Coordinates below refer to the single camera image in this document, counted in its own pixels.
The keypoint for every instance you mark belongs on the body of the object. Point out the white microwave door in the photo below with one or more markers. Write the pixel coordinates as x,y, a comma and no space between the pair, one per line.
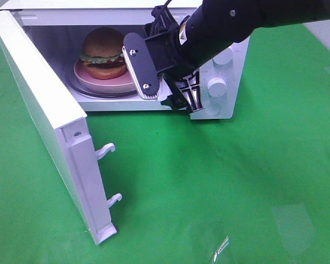
62,125

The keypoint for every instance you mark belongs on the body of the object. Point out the burger with lettuce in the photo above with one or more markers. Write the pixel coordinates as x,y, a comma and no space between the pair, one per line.
102,55

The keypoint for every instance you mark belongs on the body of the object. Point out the pink round plate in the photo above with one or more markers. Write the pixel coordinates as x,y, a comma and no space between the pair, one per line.
120,85

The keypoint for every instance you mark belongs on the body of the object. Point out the glass microwave turntable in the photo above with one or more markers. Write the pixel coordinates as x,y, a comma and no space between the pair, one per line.
77,87

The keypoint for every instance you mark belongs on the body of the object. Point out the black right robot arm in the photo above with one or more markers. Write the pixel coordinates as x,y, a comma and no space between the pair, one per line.
229,22

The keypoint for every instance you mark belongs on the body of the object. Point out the upper white microwave knob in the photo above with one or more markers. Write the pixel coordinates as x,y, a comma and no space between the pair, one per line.
224,57

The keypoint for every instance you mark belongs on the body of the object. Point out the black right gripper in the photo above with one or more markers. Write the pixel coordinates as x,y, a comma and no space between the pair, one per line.
176,51

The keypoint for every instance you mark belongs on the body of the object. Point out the white microwave knob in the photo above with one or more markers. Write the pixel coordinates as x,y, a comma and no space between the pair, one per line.
217,87
224,57

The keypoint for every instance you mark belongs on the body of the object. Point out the round white door button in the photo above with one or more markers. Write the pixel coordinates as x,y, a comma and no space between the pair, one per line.
212,109

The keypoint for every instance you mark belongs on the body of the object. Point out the lower white microwave knob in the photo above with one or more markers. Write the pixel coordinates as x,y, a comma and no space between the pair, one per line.
217,87

